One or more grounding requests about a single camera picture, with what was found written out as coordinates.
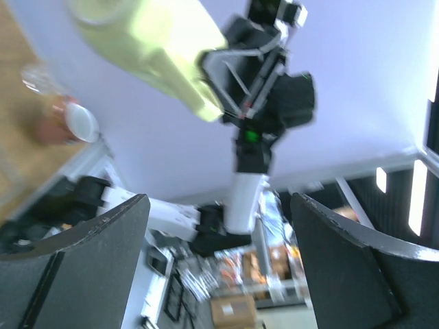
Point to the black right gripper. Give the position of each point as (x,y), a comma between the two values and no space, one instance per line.
(251,81)

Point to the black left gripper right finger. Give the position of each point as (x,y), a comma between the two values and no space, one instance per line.
(361,278)

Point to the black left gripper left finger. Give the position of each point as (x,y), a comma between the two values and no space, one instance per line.
(79,278)

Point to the pale yellow mug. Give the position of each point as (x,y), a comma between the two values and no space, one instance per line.
(160,42)

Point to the pink patterned mug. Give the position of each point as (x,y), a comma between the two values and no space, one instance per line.
(65,121)

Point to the clear glass cup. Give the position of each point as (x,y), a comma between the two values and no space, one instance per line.
(43,79)

